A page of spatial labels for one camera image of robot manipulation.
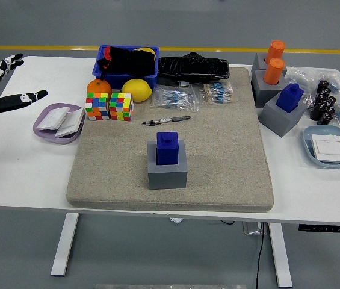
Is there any blue plastic bin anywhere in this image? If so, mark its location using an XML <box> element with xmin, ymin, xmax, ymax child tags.
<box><xmin>91</xmin><ymin>45</ymin><xmax>161</xmax><ymax>90</ymax></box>

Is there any orange cylinder seal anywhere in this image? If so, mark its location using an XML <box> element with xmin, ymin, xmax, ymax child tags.
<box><xmin>265</xmin><ymin>40</ymin><xmax>286</xmax><ymax>64</ymax></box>
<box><xmin>262</xmin><ymin>57</ymin><xmax>286</xmax><ymax>85</ymax></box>

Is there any white wall switch panel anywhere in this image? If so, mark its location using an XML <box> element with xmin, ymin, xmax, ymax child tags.
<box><xmin>54</xmin><ymin>108</ymin><xmax>85</xmax><ymax>138</ymax></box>
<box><xmin>310</xmin><ymin>134</ymin><xmax>340</xmax><ymax>164</ymax></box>
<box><xmin>36</xmin><ymin>107</ymin><xmax>70</xmax><ymax>132</ymax></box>

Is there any yellow lemon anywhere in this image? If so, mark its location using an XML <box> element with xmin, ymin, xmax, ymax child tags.
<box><xmin>120</xmin><ymin>78</ymin><xmax>153</xmax><ymax>103</ymax></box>

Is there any yellow curved object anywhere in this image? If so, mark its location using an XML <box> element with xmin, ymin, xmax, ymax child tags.
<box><xmin>134</xmin><ymin>47</ymin><xmax>156</xmax><ymax>57</ymax></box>

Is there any grey-brown fabric mat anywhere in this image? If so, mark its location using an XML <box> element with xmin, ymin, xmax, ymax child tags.
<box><xmin>66</xmin><ymin>66</ymin><xmax>275</xmax><ymax>214</ymax></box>

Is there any black table control panel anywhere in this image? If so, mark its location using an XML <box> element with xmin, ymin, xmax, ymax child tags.
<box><xmin>297</xmin><ymin>223</ymin><xmax>340</xmax><ymax>234</ymax></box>

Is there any blue-grey dish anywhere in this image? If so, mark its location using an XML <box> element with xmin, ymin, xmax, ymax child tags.
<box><xmin>301</xmin><ymin>125</ymin><xmax>340</xmax><ymax>169</ymax></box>

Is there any orange fruit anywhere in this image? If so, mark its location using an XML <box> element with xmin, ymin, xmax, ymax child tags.
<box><xmin>86</xmin><ymin>79</ymin><xmax>113</xmax><ymax>99</ymax></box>

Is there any grey seal holder block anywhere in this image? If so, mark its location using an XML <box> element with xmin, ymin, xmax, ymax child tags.
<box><xmin>147</xmin><ymin>139</ymin><xmax>188</xmax><ymax>190</ymax></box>
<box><xmin>258</xmin><ymin>90</ymin><xmax>308</xmax><ymax>138</ymax></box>
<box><xmin>250</xmin><ymin>70</ymin><xmax>286</xmax><ymax>108</ymax></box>
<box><xmin>251</xmin><ymin>52</ymin><xmax>288</xmax><ymax>76</ymax></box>

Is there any clear bag of taped resistors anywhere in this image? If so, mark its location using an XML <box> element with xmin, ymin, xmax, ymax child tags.
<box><xmin>198</xmin><ymin>81</ymin><xmax>236</xmax><ymax>105</ymax></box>

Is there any black cloth with red strap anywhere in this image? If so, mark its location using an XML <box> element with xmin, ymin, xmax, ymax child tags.
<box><xmin>96</xmin><ymin>46</ymin><xmax>156</xmax><ymax>76</ymax></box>

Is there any blue square seal stamp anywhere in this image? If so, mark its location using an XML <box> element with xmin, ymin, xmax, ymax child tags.
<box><xmin>274</xmin><ymin>83</ymin><xmax>304</xmax><ymax>114</ymax></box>
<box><xmin>155</xmin><ymin>131</ymin><xmax>180</xmax><ymax>166</ymax></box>

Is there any white table leg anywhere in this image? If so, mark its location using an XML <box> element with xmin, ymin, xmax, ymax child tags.
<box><xmin>50</xmin><ymin>213</ymin><xmax>79</xmax><ymax>277</ymax></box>
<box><xmin>267</xmin><ymin>222</ymin><xmax>293</xmax><ymax>288</ymax></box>

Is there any colourful puzzle cube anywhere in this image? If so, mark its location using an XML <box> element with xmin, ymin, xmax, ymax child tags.
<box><xmin>84</xmin><ymin>92</ymin><xmax>110</xmax><ymax>122</ymax></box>
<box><xmin>108</xmin><ymin>92</ymin><xmax>134</xmax><ymax>122</ymax></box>

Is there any clear bag of blue resistors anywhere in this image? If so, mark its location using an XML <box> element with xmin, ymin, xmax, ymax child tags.
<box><xmin>150</xmin><ymin>85</ymin><xmax>200</xmax><ymax>113</ymax></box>

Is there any purple dish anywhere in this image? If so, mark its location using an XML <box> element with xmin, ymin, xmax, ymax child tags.
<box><xmin>32</xmin><ymin>102</ymin><xmax>86</xmax><ymax>146</ymax></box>

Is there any black grey pen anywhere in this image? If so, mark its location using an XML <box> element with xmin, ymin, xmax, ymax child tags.
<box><xmin>141</xmin><ymin>116</ymin><xmax>192</xmax><ymax>126</ymax></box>

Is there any black power cable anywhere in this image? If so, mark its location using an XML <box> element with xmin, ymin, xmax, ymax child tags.
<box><xmin>255</xmin><ymin>222</ymin><xmax>265</xmax><ymax>289</ymax></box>

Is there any silver box under table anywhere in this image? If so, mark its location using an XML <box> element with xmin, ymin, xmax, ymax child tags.
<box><xmin>241</xmin><ymin>222</ymin><xmax>268</xmax><ymax>235</ymax></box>

